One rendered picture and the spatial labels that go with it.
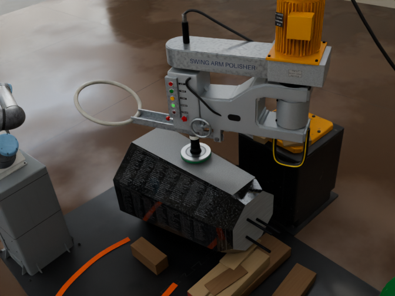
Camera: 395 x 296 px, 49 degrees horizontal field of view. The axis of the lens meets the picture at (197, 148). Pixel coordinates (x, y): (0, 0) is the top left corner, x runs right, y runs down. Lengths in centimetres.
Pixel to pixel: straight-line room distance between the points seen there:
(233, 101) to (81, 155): 251
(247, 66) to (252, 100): 22
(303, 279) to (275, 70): 156
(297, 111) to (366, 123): 259
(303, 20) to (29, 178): 208
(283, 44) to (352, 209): 198
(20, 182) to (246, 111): 161
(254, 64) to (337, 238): 179
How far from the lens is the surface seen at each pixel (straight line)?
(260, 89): 250
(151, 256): 335
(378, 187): 423
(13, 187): 317
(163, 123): 295
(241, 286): 307
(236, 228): 283
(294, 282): 323
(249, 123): 264
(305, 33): 224
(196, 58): 254
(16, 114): 248
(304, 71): 237
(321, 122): 353
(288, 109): 253
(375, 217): 392
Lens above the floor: 267
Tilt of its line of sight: 36 degrees down
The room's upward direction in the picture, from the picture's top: 5 degrees counter-clockwise
